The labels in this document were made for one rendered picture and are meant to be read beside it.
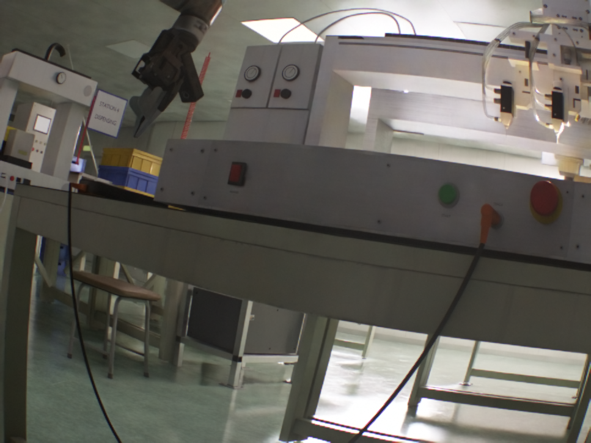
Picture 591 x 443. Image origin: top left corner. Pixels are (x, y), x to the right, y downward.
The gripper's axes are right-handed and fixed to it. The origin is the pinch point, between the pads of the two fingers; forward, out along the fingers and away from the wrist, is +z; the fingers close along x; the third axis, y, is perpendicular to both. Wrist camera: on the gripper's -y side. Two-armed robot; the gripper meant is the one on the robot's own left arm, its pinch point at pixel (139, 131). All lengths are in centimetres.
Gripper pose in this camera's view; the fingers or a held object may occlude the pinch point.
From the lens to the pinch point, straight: 115.6
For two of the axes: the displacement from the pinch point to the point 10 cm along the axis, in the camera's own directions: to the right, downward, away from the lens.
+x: 8.0, 1.1, -6.0
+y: -5.0, -4.3, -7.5
